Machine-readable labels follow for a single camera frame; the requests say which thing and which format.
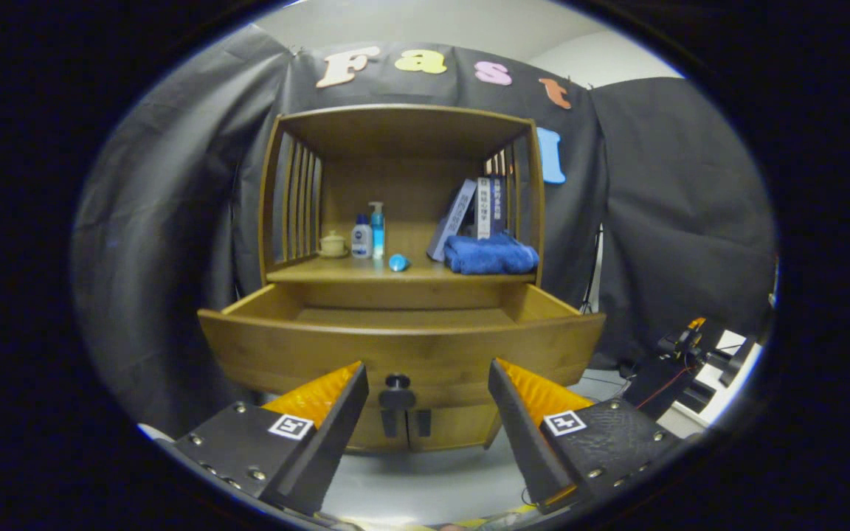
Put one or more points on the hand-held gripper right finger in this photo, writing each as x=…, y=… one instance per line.
x=522, y=435

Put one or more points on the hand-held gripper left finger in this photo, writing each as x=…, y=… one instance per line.
x=329, y=442

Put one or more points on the wooden drawer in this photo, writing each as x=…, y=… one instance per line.
x=322, y=354

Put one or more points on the black round drawer knob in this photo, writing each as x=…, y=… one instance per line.
x=397, y=383

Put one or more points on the blue and white tube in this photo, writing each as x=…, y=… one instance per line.
x=398, y=262

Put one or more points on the wooden cabinet door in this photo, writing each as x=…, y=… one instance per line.
x=366, y=435
x=462, y=428

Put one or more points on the wooden countertop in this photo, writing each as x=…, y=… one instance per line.
x=351, y=271

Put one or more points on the wooden cabinet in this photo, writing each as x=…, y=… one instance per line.
x=403, y=129

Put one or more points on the black equipment with orange part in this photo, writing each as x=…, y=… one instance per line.
x=650, y=383

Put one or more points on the folded blue towel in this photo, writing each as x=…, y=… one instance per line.
x=491, y=257

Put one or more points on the beige lidded teacup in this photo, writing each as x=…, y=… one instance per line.
x=333, y=245

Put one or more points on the white bottle with blue cap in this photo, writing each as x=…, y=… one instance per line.
x=361, y=240

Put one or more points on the blue pump bottle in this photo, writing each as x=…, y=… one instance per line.
x=377, y=232

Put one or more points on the grey leaning book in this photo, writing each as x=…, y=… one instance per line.
x=454, y=217

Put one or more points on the white spine book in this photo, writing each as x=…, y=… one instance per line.
x=483, y=210

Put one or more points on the dark blue spine book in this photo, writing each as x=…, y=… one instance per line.
x=497, y=206

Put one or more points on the black backdrop cloth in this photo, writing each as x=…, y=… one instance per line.
x=174, y=221

